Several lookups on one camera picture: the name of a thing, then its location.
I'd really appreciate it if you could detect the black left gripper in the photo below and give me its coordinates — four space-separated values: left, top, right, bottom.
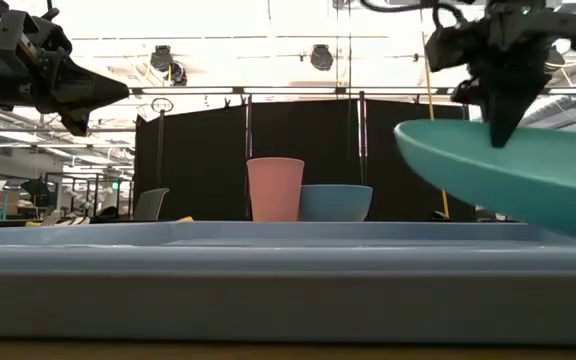
0 0 131 137

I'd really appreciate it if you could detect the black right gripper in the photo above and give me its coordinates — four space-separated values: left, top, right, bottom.
424 0 576 149

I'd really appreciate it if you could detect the blue plastic bowl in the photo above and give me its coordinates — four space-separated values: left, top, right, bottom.
297 184 374 223

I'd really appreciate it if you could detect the pink plastic cup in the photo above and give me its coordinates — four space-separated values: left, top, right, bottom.
246 157 306 223

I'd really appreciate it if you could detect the blue plastic tray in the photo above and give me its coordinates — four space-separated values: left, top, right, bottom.
0 221 576 346

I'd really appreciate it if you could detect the round sign on pole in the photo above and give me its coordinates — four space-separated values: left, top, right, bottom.
150 96 175 189

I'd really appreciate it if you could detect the blue office chair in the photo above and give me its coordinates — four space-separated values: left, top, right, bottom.
132 187 171 222

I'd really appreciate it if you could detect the black partition screen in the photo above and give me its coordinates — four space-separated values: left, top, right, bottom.
134 98 475 222

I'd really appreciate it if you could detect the long overhead light bar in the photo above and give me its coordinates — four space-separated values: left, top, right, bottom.
127 84 576 98

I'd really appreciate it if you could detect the yellow hanging cable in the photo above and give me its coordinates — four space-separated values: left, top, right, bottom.
419 0 452 219

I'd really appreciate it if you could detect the background workstation frame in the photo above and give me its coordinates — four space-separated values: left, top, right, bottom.
42 172 135 219

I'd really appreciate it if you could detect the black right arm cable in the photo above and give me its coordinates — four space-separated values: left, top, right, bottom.
359 0 470 31

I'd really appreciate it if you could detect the metal fork yellow handle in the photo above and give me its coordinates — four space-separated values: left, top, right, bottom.
24 213 64 228

